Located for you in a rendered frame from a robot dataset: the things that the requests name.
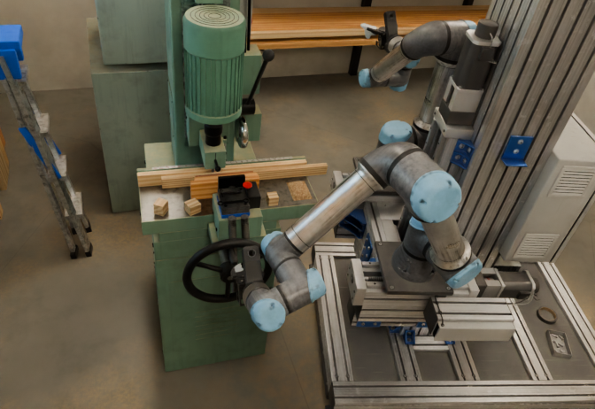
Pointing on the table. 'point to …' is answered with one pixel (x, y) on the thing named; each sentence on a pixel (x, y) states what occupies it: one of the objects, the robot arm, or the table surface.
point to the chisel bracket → (212, 152)
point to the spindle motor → (213, 63)
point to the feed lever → (256, 85)
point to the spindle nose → (212, 135)
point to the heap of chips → (299, 191)
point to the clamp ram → (230, 181)
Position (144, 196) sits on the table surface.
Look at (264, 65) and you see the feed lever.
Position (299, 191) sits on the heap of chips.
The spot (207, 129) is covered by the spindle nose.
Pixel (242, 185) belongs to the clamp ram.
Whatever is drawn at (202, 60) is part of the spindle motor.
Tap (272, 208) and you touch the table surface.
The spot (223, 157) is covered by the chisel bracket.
